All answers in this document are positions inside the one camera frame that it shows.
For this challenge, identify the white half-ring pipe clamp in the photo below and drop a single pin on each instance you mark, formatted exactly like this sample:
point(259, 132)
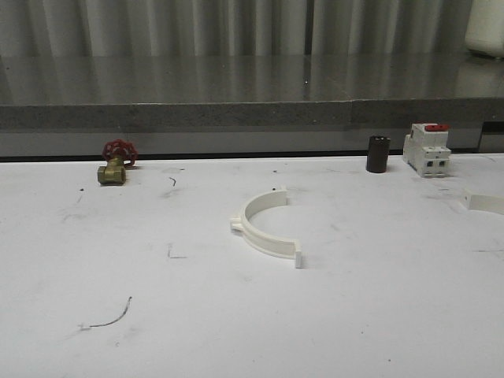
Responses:
point(273, 245)

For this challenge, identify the dark brown cylindrical coupling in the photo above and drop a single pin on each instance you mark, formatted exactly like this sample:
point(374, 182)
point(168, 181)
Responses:
point(378, 151)

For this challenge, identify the brass valve red handwheel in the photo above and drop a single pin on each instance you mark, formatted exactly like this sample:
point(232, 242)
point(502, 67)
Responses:
point(119, 155)

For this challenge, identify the grey stone counter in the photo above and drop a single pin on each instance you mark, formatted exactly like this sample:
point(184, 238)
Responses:
point(69, 107)

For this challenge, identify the white container on counter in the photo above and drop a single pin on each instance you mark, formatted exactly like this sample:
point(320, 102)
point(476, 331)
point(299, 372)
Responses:
point(484, 32)

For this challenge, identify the white circuit breaker red switch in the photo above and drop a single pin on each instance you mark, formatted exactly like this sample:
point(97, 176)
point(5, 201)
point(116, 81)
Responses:
point(425, 149)

